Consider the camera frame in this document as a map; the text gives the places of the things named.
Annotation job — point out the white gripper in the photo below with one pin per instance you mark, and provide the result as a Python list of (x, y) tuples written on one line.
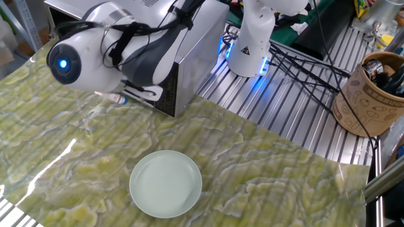
[(158, 97)]

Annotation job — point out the dark glass microwave door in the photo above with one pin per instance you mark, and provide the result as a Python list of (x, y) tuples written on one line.
[(55, 22)]

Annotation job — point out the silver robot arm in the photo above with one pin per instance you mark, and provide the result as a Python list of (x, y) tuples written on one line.
[(378, 12)]

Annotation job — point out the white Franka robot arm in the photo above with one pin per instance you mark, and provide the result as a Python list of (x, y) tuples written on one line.
[(94, 72)]

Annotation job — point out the silver microwave oven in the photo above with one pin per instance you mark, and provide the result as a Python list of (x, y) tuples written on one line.
[(195, 63)]

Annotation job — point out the green marble pattern mat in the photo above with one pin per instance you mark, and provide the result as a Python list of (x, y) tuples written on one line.
[(94, 142)]

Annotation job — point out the pale green plate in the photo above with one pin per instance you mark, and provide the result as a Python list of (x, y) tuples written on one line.
[(165, 184)]

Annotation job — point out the green cloth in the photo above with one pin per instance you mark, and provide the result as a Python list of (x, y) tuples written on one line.
[(284, 36)]

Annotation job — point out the grey metal shelf upright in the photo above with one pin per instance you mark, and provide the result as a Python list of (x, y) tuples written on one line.
[(26, 22)]

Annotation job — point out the white paper scrap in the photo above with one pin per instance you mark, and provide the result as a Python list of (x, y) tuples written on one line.
[(299, 28)]

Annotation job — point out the long black box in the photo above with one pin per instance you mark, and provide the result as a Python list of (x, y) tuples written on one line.
[(322, 31)]

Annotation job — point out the brown printed cardboard bucket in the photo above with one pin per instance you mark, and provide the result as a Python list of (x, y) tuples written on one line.
[(369, 110)]

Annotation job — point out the shiny tape roll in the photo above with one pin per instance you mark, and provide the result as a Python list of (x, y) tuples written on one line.
[(372, 67)]

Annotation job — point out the yellow snack bag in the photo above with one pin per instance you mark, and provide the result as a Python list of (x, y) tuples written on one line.
[(361, 8)]

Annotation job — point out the small yellow object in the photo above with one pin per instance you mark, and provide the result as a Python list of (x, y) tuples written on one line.
[(386, 40)]

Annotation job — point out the black tools bundle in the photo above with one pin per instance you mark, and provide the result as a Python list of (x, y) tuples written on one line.
[(394, 83)]

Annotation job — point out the clear plastic bag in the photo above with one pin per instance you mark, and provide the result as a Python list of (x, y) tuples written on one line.
[(393, 142)]

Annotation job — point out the aluminium profile bar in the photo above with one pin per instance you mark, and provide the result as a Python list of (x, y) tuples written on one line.
[(385, 183)]

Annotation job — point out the silver bracket with blue cap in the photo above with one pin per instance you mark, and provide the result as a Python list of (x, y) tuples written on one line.
[(115, 98)]

